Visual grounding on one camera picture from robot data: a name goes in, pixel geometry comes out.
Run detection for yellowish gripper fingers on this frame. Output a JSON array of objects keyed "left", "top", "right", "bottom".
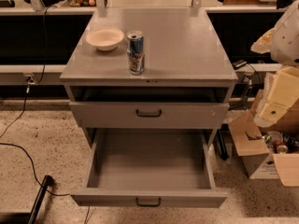
[{"left": 250, "top": 28, "right": 275, "bottom": 54}]

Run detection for grey drawer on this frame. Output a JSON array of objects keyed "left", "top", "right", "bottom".
[
  {"left": 70, "top": 102, "right": 229, "bottom": 129},
  {"left": 72, "top": 129, "right": 227, "bottom": 208}
]

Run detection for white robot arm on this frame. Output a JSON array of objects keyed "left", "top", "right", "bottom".
[{"left": 250, "top": 0, "right": 299, "bottom": 66}]

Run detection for grey metal drawer cabinet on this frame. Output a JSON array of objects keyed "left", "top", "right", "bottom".
[{"left": 61, "top": 8, "right": 236, "bottom": 141}]

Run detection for grey top drawer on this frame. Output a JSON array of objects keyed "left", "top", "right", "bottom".
[{"left": 70, "top": 102, "right": 229, "bottom": 129}]

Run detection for small black device on ledge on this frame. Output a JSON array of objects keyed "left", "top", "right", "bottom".
[{"left": 232, "top": 60, "right": 247, "bottom": 69}]

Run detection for open cardboard box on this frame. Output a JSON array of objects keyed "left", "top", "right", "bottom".
[{"left": 228, "top": 90, "right": 299, "bottom": 187}]

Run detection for cans inside cardboard box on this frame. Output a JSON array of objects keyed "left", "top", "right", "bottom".
[{"left": 263, "top": 131, "right": 299, "bottom": 154}]

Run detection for blue drink can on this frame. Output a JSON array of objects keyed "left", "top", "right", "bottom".
[{"left": 126, "top": 31, "right": 145, "bottom": 75}]

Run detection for white bowl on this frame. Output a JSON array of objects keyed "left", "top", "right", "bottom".
[{"left": 86, "top": 28, "right": 124, "bottom": 51}]

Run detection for black stand leg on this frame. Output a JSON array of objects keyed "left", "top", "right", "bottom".
[{"left": 27, "top": 175, "right": 54, "bottom": 224}]

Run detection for hanging black cable left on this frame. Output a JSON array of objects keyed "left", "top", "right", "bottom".
[{"left": 36, "top": 5, "right": 57, "bottom": 84}]

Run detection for black floor cable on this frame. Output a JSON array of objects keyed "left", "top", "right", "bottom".
[{"left": 0, "top": 84, "right": 92, "bottom": 224}]

